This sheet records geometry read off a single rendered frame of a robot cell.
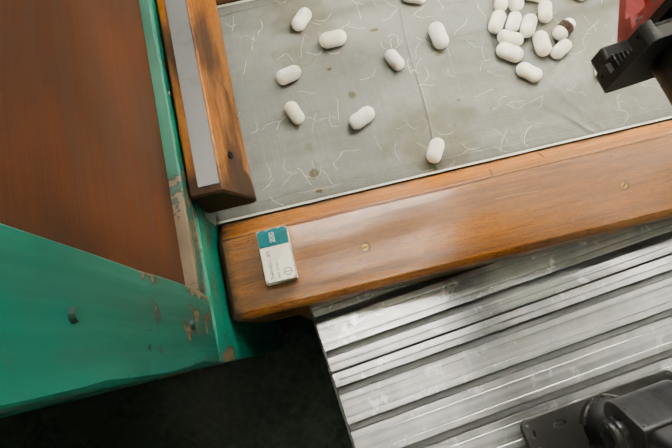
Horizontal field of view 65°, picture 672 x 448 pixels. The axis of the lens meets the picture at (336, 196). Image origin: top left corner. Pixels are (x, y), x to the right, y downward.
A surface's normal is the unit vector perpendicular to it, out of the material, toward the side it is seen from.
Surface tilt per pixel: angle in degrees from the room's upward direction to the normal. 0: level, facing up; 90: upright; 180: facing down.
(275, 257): 0
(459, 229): 0
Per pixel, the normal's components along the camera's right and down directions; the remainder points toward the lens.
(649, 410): -0.29, -0.92
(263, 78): -0.01, -0.25
